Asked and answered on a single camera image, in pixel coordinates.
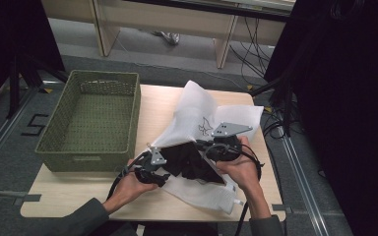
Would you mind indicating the black metal stand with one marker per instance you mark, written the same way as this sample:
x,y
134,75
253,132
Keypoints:
x,y
287,105
14,85

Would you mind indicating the green woven basket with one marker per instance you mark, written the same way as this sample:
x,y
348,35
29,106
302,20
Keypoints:
x,y
95,121

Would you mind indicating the light wooden desk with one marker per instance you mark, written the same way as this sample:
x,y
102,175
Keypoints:
x,y
164,18

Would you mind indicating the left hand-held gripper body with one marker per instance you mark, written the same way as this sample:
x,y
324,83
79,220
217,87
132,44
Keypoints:
x,y
151,167

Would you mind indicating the metal floor rail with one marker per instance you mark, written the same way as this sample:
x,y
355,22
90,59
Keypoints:
x,y
303,183
0,137

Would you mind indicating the person's left hand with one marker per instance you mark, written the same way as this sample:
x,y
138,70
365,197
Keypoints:
x,y
129,188

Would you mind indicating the white mesh laundry bag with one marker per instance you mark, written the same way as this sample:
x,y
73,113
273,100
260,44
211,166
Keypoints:
x,y
193,108

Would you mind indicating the grey tape strip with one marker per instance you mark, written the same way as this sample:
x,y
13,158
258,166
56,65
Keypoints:
x,y
29,198
278,207

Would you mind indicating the black garment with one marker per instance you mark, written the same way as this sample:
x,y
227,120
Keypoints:
x,y
183,160

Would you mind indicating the black curtain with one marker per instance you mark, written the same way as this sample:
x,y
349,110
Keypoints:
x,y
13,36
347,108

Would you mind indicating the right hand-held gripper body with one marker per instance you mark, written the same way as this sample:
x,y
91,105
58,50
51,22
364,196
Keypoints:
x,y
226,149

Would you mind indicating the person's right hand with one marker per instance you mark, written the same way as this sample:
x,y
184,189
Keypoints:
x,y
242,172

